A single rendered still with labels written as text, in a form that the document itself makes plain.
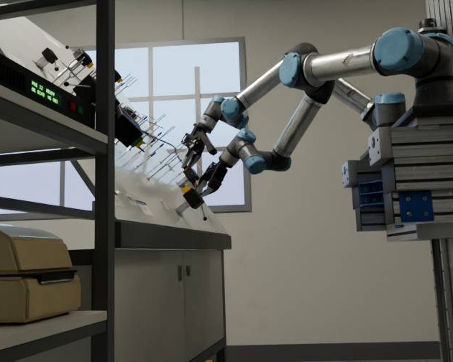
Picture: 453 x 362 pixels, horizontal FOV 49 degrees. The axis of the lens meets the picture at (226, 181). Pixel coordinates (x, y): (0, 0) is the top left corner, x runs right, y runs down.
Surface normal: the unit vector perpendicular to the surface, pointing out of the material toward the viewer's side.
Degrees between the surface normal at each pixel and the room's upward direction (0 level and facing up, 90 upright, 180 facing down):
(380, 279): 90
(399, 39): 92
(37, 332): 90
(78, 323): 90
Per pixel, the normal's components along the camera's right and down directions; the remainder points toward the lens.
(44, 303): 0.98, -0.06
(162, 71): -0.07, -0.15
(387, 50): -0.73, -0.05
